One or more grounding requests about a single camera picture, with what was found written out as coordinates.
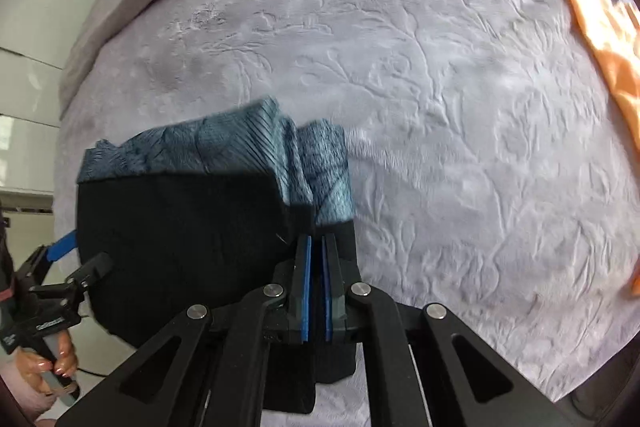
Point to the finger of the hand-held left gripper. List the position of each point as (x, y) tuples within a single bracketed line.
[(92, 269), (62, 247)]

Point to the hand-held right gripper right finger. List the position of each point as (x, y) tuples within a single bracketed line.
[(328, 287)]

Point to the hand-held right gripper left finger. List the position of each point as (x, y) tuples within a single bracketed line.
[(306, 287)]

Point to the person's left forearm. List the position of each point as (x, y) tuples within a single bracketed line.
[(20, 399)]

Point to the person's left hand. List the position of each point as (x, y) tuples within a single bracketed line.
[(35, 369)]

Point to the lilac embossed blanket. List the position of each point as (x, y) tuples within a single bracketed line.
[(450, 157)]

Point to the orange cloth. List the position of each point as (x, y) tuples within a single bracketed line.
[(620, 72)]

